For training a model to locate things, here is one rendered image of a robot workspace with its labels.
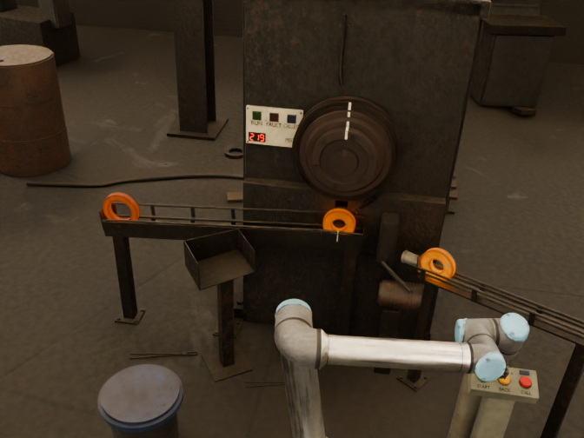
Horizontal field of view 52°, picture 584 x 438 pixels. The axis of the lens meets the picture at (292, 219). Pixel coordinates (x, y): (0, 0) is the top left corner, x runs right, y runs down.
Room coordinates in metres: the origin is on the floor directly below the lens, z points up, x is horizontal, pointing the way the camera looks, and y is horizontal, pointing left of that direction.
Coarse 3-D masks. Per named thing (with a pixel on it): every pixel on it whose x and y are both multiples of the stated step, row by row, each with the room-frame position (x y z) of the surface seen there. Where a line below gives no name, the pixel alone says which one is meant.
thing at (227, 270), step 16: (192, 240) 2.24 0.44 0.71; (208, 240) 2.27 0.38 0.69; (224, 240) 2.31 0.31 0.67; (240, 240) 2.31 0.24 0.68; (192, 256) 2.11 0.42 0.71; (208, 256) 2.27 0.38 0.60; (224, 256) 2.28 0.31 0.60; (240, 256) 2.27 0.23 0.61; (192, 272) 2.12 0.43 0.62; (208, 272) 2.16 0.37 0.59; (224, 272) 2.16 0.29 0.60; (240, 272) 2.16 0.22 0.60; (224, 288) 2.17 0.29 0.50; (224, 304) 2.17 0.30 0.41; (224, 320) 2.17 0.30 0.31; (224, 336) 2.16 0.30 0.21; (224, 352) 2.16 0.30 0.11; (240, 352) 2.27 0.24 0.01; (224, 368) 2.15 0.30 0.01; (240, 368) 2.16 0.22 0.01
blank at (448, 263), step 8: (432, 248) 2.18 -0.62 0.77; (424, 256) 2.17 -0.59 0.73; (432, 256) 2.15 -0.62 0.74; (440, 256) 2.13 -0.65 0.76; (448, 256) 2.11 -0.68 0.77; (424, 264) 2.16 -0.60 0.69; (432, 264) 2.16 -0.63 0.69; (448, 264) 2.10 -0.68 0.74; (440, 272) 2.12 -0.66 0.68; (448, 272) 2.09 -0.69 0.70
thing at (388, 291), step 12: (384, 288) 2.20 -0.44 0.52; (396, 288) 2.19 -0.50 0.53; (420, 288) 2.20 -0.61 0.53; (384, 300) 2.16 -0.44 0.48; (396, 300) 2.16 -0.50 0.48; (408, 300) 2.16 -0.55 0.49; (420, 300) 2.15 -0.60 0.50; (384, 312) 2.18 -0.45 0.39; (396, 312) 2.17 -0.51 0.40; (384, 324) 2.18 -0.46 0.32; (396, 324) 2.17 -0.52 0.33; (384, 336) 2.18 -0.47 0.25; (384, 372) 2.17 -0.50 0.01
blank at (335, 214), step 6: (330, 210) 2.41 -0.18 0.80; (336, 210) 2.39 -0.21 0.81; (342, 210) 2.39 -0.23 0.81; (324, 216) 2.41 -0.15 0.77; (330, 216) 2.39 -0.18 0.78; (336, 216) 2.39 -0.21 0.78; (342, 216) 2.38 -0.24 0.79; (348, 216) 2.38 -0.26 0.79; (324, 222) 2.39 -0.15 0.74; (330, 222) 2.39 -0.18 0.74; (348, 222) 2.38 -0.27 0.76; (354, 222) 2.38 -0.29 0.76; (324, 228) 2.39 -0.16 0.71; (330, 228) 2.39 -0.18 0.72; (336, 228) 2.41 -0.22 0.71; (342, 228) 2.40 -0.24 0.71; (348, 228) 2.38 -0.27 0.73; (354, 228) 2.37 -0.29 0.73
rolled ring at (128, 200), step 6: (108, 198) 2.54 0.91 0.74; (114, 198) 2.53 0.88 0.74; (120, 198) 2.53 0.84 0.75; (126, 198) 2.52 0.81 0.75; (132, 198) 2.54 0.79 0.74; (108, 204) 2.54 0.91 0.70; (132, 204) 2.52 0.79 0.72; (108, 210) 2.54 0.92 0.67; (132, 210) 2.52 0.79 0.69; (138, 210) 2.53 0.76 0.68; (108, 216) 2.54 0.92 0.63; (114, 216) 2.55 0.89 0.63; (132, 216) 2.52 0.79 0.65; (138, 216) 2.54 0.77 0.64
